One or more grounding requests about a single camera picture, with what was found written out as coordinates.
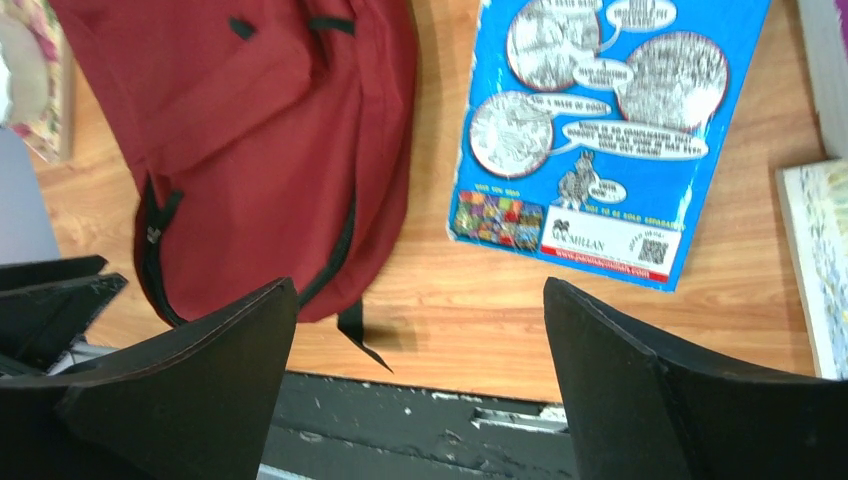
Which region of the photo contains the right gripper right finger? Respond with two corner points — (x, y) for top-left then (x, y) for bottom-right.
(543, 277), (847, 479)

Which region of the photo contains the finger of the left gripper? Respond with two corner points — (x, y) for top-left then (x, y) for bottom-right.
(1, 255), (108, 292)
(1, 273), (127, 371)

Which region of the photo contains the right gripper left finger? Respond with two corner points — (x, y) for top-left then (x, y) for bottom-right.
(1, 278), (298, 479)

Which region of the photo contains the red backpack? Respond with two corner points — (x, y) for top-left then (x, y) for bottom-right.
(51, 0), (419, 349)

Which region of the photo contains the purple treehouse book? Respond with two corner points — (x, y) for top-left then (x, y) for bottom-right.
(798, 0), (847, 159)

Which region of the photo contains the floral rectangular tray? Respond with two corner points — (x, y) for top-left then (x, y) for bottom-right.
(1, 1), (75, 164)

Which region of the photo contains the white scalloped bowl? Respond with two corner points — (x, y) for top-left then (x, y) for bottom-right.
(1, 14), (50, 128)

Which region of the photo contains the yellow illustrated book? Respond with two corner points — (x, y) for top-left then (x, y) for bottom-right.
(776, 159), (847, 380)

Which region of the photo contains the blue comic book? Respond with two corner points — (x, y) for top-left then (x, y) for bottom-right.
(447, 0), (770, 292)

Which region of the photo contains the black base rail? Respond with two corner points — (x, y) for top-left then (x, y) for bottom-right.
(257, 372), (579, 479)

